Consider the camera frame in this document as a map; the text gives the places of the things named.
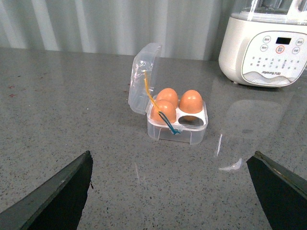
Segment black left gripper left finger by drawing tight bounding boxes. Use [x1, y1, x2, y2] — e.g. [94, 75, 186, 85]
[0, 151, 93, 230]

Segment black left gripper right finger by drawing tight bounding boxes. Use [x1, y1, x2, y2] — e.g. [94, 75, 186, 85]
[247, 151, 307, 230]

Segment clear plastic egg box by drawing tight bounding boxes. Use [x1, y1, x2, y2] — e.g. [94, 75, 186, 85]
[128, 43, 208, 145]

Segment brown egg back right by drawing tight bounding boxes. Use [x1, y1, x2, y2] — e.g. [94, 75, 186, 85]
[179, 90, 203, 114]

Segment brown egg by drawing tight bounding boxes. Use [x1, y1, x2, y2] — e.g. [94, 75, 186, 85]
[150, 100, 177, 123]
[179, 90, 203, 114]
[156, 88, 178, 109]

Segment brown egg front left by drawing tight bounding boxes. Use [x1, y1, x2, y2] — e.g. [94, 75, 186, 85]
[150, 100, 177, 123]

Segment brown egg back left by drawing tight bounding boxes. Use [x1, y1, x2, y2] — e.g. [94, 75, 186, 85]
[156, 88, 178, 109]

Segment blue rubber band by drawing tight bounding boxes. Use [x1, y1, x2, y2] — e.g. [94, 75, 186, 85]
[158, 111, 180, 135]

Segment yellow rubber band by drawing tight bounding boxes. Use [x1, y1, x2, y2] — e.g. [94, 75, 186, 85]
[144, 70, 160, 114]

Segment white Joyoung soymilk maker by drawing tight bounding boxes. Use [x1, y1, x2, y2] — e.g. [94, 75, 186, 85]
[218, 0, 307, 88]

